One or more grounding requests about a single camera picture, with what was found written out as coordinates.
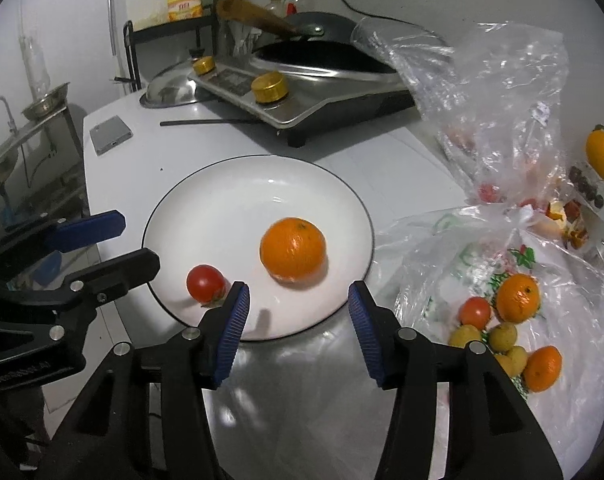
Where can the large orange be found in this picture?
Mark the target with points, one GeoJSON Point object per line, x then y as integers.
{"type": "Point", "coordinates": [292, 250]}

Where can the white plate with dark rim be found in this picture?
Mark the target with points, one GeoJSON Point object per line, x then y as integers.
{"type": "Point", "coordinates": [222, 210]}

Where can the white wall pipe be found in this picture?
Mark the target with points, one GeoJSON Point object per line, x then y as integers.
{"type": "Point", "coordinates": [110, 10]}

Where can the steel bowl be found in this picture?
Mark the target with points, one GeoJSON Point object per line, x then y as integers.
{"type": "Point", "coordinates": [44, 102]}

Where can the steel pot lid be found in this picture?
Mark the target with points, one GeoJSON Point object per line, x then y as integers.
{"type": "Point", "coordinates": [169, 90]}

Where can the black chopstick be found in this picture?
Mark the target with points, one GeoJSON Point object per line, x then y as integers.
{"type": "Point", "coordinates": [207, 122]}

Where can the clear bottle with dark cap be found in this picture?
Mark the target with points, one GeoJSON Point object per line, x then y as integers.
{"type": "Point", "coordinates": [275, 6]}

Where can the steel sink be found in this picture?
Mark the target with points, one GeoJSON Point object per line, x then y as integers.
{"type": "Point", "coordinates": [2, 160]}

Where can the printed plastic bag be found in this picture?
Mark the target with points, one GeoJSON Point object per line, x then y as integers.
{"type": "Point", "coordinates": [557, 435]}

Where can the black metal rack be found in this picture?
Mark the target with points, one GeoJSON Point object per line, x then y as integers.
{"type": "Point", "coordinates": [129, 50]}

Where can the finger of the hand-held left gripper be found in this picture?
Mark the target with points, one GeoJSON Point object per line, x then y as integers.
{"type": "Point", "coordinates": [89, 227]}
{"type": "Point", "coordinates": [127, 270]}

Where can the bottle with red cap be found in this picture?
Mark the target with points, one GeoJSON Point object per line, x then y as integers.
{"type": "Point", "coordinates": [295, 2]}

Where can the small orange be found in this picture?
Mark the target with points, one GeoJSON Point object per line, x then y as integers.
{"type": "Point", "coordinates": [542, 370]}

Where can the clear plastic bottle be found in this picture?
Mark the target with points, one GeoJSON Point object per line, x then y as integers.
{"type": "Point", "coordinates": [38, 70]}

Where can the silver phone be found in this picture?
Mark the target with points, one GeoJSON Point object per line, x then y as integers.
{"type": "Point", "coordinates": [109, 135]}

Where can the yellow lemon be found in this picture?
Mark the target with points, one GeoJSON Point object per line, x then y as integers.
{"type": "Point", "coordinates": [603, 152]}

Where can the clear plastic bag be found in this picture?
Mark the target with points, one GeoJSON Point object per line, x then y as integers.
{"type": "Point", "coordinates": [507, 85]}

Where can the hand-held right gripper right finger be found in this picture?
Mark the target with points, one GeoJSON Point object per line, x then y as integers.
{"type": "Point", "coordinates": [367, 330]}

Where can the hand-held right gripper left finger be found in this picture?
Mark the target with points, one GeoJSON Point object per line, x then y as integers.
{"type": "Point", "coordinates": [234, 330]}

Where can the small red tomato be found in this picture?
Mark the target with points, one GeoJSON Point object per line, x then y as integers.
{"type": "Point", "coordinates": [489, 192]}
{"type": "Point", "coordinates": [528, 203]}

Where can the steel induction cooker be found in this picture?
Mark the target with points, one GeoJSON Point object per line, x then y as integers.
{"type": "Point", "coordinates": [332, 105]}

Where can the yellow detergent bottle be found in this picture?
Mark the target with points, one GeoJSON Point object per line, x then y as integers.
{"type": "Point", "coordinates": [184, 5]}

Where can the orange peel pile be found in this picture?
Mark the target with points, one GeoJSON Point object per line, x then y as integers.
{"type": "Point", "coordinates": [569, 225]}

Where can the yellow longan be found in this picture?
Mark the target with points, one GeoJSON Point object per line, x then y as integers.
{"type": "Point", "coordinates": [502, 337]}
{"type": "Point", "coordinates": [519, 357]}
{"type": "Point", "coordinates": [503, 363]}
{"type": "Point", "coordinates": [464, 336]}

